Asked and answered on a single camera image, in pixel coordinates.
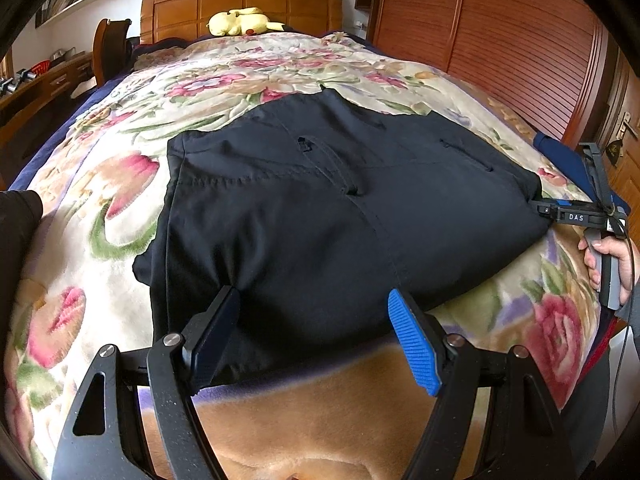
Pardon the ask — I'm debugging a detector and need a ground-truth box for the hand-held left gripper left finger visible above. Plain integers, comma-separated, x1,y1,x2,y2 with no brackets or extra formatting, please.
50,285,243,480

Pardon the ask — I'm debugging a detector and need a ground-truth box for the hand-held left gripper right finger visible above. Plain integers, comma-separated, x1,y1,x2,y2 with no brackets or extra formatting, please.
387,287,586,480

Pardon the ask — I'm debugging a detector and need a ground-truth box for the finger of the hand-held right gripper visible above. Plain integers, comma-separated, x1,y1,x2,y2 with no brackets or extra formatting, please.
529,199,608,227
579,142,616,211

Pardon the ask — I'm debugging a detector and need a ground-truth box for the black coat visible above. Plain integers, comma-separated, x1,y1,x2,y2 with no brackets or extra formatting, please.
132,87,551,393

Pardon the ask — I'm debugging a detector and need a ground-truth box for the person's right hand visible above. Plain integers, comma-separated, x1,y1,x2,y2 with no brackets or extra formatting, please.
579,234,637,307

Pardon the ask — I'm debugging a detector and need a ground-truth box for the wooden door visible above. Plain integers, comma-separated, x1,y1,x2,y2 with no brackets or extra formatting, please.
597,47,640,221

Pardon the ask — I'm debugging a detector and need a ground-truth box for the navy blue cloth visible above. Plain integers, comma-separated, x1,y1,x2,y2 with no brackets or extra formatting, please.
532,131,591,166

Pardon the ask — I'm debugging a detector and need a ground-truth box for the wooden slatted wardrobe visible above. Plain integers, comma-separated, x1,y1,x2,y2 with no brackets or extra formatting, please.
355,0,621,148

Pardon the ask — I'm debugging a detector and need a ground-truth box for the floral blanket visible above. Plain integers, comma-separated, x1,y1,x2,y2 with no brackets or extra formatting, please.
5,30,608,480

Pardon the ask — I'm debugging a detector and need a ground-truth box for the person's dark clothing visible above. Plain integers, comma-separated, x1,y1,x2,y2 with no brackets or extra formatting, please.
0,189,45,321

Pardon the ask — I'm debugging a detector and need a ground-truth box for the dark blue bed sheet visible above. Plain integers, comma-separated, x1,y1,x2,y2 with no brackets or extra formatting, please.
10,77,131,191

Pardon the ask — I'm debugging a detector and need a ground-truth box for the wooden desk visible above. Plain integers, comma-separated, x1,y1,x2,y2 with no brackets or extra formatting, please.
0,52,96,131

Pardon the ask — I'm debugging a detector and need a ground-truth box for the dark wooden chair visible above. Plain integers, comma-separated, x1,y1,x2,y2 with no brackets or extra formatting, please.
92,17,133,88

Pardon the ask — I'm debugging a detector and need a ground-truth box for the yellow plush toy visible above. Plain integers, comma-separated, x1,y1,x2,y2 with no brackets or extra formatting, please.
207,6,291,37

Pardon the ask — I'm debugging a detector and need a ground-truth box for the wooden headboard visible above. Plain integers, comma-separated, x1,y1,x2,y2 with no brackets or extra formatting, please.
139,0,343,46

